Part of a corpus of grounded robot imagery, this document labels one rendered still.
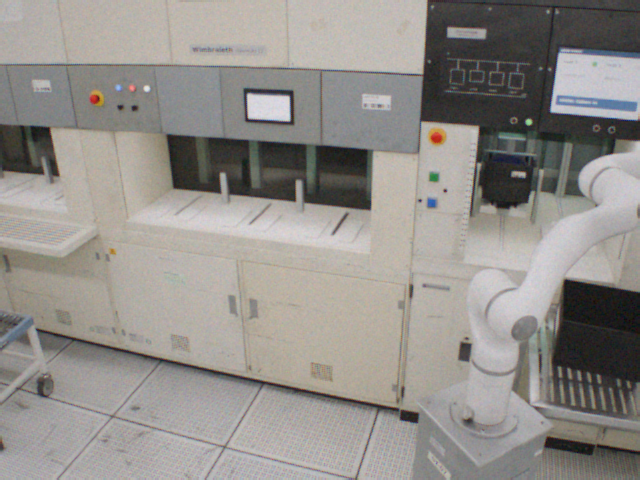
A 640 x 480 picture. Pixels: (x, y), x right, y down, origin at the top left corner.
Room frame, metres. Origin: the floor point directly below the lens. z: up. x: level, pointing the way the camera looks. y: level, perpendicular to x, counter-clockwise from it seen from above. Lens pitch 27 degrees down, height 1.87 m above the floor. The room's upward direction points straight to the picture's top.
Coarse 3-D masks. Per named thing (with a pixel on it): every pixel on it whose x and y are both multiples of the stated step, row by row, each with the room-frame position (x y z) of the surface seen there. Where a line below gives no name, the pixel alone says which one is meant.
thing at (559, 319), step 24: (576, 288) 1.59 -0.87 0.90; (600, 288) 1.56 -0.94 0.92; (576, 312) 1.58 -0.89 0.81; (600, 312) 1.55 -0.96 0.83; (624, 312) 1.52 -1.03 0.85; (576, 336) 1.34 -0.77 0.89; (600, 336) 1.31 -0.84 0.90; (624, 336) 1.29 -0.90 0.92; (552, 360) 1.36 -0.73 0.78; (576, 360) 1.33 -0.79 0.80; (600, 360) 1.31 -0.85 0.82; (624, 360) 1.28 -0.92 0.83
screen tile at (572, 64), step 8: (568, 64) 1.77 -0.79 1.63; (576, 64) 1.77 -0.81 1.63; (584, 64) 1.76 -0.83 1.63; (600, 64) 1.74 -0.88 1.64; (560, 72) 1.78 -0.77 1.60; (584, 72) 1.76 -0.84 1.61; (592, 72) 1.75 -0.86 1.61; (560, 80) 1.78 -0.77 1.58; (568, 80) 1.77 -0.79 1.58; (576, 80) 1.76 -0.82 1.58; (584, 80) 1.76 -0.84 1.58; (592, 80) 1.75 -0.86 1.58; (560, 88) 1.78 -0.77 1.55; (568, 88) 1.77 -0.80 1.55; (576, 88) 1.76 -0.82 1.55; (584, 88) 1.75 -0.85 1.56; (592, 88) 1.75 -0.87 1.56
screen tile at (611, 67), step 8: (608, 64) 1.74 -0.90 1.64; (616, 64) 1.73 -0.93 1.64; (624, 64) 1.72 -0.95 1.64; (632, 64) 1.71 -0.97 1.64; (608, 72) 1.73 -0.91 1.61; (616, 72) 1.73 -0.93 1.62; (624, 72) 1.72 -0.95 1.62; (632, 72) 1.71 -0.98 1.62; (632, 80) 1.71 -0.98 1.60; (600, 88) 1.74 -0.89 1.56; (608, 88) 1.73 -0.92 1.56; (616, 88) 1.72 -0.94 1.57; (624, 88) 1.72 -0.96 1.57; (632, 88) 1.71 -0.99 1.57; (624, 96) 1.71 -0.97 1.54; (632, 96) 1.71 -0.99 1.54
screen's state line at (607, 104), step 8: (560, 96) 1.78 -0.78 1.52; (568, 96) 1.77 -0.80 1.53; (560, 104) 1.77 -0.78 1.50; (568, 104) 1.77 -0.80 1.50; (576, 104) 1.76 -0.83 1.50; (584, 104) 1.75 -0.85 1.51; (592, 104) 1.74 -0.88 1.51; (600, 104) 1.74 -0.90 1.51; (608, 104) 1.73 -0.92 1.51; (616, 104) 1.72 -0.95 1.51; (624, 104) 1.71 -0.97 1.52; (632, 104) 1.71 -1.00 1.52
